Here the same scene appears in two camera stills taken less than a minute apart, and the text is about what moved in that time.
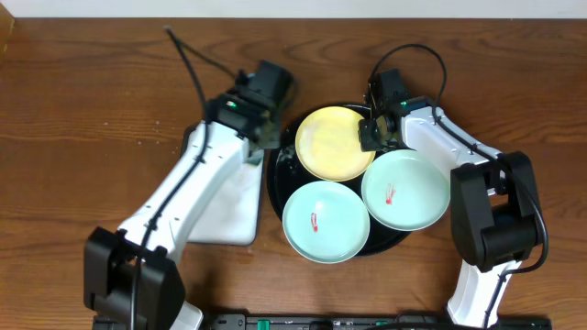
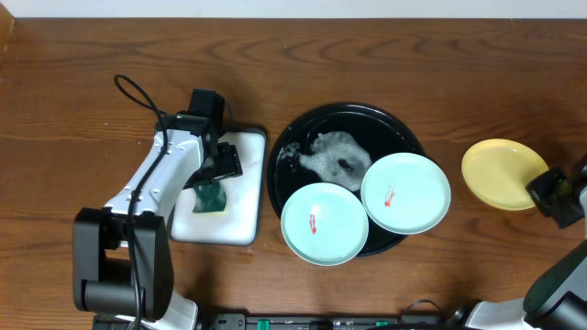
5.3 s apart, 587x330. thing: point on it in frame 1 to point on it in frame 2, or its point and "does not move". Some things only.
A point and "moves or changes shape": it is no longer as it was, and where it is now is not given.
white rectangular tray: (233, 215) does not move
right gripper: (367, 142) to (538, 186)
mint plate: (405, 190) does not move
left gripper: (267, 136) to (227, 161)
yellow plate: (328, 145) moves or changes shape
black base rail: (367, 322) does not move
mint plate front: (326, 222) does not move
